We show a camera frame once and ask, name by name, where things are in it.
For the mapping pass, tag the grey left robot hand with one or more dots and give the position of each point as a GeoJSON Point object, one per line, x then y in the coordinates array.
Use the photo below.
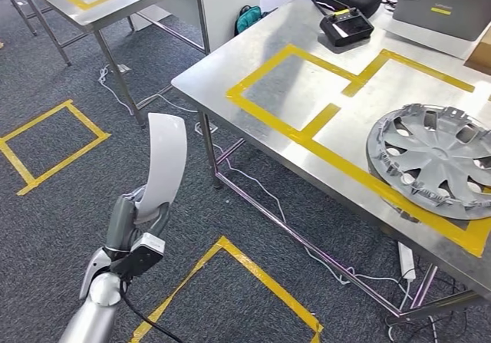
{"type": "Point", "coordinates": [121, 224]}

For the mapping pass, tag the white curved plastic part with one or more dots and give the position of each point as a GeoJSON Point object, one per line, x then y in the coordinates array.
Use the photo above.
{"type": "Point", "coordinates": [164, 157]}

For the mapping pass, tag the steel workbench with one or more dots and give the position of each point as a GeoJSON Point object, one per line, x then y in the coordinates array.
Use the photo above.
{"type": "Point", "coordinates": [215, 76]}

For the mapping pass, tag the yellow floor tape square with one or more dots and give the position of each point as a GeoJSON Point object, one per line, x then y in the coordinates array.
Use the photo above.
{"type": "Point", "coordinates": [268, 282]}
{"type": "Point", "coordinates": [29, 184]}

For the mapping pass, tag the floor outlet plate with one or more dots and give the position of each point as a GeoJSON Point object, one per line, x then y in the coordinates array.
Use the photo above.
{"type": "Point", "coordinates": [122, 68]}
{"type": "Point", "coordinates": [207, 128]}

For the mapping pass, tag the white partition panel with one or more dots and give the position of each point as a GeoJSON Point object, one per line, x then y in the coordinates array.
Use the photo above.
{"type": "Point", "coordinates": [230, 10]}

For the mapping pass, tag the teal and black bag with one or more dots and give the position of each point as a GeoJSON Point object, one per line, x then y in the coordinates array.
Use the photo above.
{"type": "Point", "coordinates": [247, 18]}

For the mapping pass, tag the black remote controller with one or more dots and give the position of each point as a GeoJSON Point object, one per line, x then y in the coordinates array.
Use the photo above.
{"type": "Point", "coordinates": [345, 28]}

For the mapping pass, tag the white power strip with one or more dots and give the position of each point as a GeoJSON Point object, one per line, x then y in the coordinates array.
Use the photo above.
{"type": "Point", "coordinates": [406, 262]}

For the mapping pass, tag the grey wheel hubcap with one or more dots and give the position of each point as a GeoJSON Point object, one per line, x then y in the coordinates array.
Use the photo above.
{"type": "Point", "coordinates": [433, 157]}

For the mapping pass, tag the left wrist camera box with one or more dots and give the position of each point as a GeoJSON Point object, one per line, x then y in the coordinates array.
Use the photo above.
{"type": "Point", "coordinates": [144, 254]}

